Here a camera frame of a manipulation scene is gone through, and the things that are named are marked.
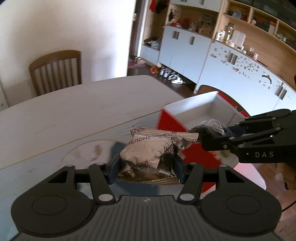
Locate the brown wooden chair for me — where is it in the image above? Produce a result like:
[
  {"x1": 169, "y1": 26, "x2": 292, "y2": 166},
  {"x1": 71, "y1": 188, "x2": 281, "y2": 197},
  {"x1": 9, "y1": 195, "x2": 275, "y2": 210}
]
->
[{"x1": 29, "y1": 50, "x2": 82, "y2": 96}]

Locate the silver snack wrapper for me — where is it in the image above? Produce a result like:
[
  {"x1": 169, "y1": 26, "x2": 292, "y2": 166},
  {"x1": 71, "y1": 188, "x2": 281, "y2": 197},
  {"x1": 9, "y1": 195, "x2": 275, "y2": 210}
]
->
[{"x1": 119, "y1": 126, "x2": 199, "y2": 183}]

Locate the dark brown door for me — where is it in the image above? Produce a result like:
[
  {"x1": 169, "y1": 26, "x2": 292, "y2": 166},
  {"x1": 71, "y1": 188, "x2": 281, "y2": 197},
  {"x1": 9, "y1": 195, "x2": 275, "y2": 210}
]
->
[{"x1": 129, "y1": 0, "x2": 145, "y2": 57}]

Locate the dark bag of seeds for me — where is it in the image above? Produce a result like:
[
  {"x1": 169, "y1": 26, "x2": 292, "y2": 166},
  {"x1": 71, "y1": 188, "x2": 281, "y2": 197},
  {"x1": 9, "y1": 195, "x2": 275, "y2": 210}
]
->
[{"x1": 189, "y1": 119, "x2": 234, "y2": 139}]

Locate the red and white cardboard box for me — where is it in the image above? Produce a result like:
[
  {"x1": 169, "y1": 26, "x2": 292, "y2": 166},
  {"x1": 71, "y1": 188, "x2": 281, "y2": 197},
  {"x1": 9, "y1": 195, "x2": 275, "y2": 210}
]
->
[{"x1": 157, "y1": 91, "x2": 266, "y2": 189}]

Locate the white wall cabinet unit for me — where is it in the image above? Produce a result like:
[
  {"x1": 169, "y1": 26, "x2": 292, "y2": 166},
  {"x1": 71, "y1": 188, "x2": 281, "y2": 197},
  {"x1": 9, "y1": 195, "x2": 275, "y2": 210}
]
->
[{"x1": 139, "y1": 0, "x2": 296, "y2": 117}]

